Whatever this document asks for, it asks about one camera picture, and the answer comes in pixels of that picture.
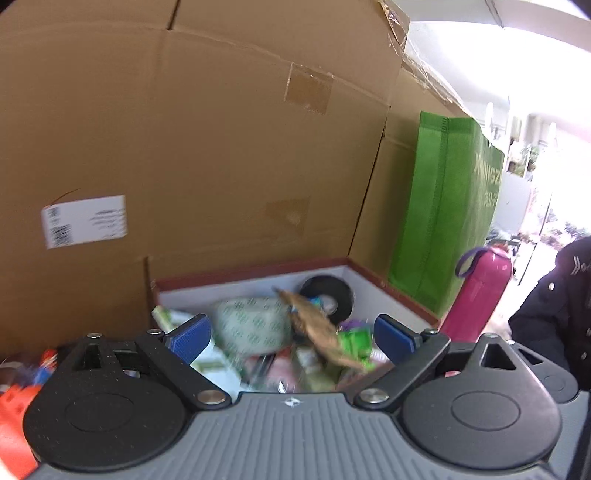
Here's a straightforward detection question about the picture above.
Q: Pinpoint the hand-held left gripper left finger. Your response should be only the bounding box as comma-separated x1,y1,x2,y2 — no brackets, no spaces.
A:
69,314,232,411

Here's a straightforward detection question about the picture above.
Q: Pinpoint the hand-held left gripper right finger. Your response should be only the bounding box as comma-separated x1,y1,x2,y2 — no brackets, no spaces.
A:
353,315,520,412

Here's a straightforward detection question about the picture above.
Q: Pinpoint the brown paper wrapper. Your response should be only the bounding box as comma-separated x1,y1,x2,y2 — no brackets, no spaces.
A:
272,287,371,371

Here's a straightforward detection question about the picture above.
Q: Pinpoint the red-rimmed white storage box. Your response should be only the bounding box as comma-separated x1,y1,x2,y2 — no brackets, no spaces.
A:
148,256,445,398

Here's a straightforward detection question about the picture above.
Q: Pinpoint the white green printed packet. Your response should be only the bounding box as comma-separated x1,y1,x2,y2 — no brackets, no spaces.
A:
151,305,241,377

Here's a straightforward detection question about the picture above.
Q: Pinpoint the bright green packet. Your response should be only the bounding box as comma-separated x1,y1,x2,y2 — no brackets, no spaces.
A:
336,329,376,371

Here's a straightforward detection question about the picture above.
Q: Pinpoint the black tape roll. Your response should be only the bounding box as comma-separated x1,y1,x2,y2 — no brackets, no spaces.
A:
298,275,356,325

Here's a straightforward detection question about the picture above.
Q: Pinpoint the person's dark jacket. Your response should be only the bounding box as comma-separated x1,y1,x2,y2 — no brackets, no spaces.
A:
508,235,591,385

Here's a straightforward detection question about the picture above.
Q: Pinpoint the pink flat packet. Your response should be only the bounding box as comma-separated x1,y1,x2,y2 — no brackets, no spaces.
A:
247,354,298,394

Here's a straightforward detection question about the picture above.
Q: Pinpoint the pink water bottle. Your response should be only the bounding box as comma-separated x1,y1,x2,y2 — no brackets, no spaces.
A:
438,246,514,345

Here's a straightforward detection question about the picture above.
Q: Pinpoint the green fabric tote bag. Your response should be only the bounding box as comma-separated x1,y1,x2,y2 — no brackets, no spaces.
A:
388,111,507,320

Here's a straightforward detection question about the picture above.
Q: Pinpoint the red blue packet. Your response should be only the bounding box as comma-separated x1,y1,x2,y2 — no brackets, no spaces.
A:
31,348,60,387

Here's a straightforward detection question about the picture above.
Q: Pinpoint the narrow brown cardboard box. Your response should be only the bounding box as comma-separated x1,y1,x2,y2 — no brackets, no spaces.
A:
346,55,485,291

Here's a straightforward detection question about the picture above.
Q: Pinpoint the orange plastic object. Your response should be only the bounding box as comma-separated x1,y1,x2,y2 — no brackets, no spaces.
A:
0,383,43,480

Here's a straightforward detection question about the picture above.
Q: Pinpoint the large brown cardboard box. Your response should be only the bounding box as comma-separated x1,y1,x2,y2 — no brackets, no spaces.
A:
0,0,411,367

